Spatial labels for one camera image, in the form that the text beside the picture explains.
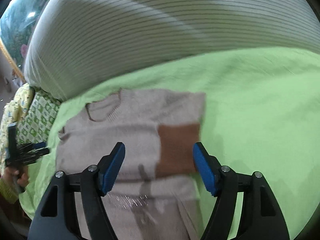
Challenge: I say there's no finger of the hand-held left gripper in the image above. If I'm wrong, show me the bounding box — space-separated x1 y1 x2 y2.
18 141 47 153
22 147 50 165

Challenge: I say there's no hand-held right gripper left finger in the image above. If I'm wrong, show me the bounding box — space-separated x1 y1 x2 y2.
29 142 126 240

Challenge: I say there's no grey towel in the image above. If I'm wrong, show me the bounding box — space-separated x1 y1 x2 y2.
55 88 207 240

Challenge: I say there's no yellow printed quilt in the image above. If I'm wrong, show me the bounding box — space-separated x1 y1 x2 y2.
0 82 35 180

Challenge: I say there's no person's left hand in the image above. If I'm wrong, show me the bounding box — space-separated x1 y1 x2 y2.
5 166 29 193

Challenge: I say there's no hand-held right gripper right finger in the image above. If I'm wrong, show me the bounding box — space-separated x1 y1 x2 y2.
192 142 290 240

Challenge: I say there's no gold framed floral painting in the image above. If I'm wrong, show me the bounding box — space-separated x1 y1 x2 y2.
0 0 59 82

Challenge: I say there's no person's left forearm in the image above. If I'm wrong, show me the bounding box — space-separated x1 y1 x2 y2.
0 176 25 230

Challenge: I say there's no green bed sheet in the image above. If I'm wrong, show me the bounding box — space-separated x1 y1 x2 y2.
19 47 320 240

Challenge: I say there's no green checked pillow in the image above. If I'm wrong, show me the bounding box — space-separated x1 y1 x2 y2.
16 90 62 147

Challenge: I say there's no striped white bolster pillow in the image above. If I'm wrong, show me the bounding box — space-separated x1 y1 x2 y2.
24 0 320 100

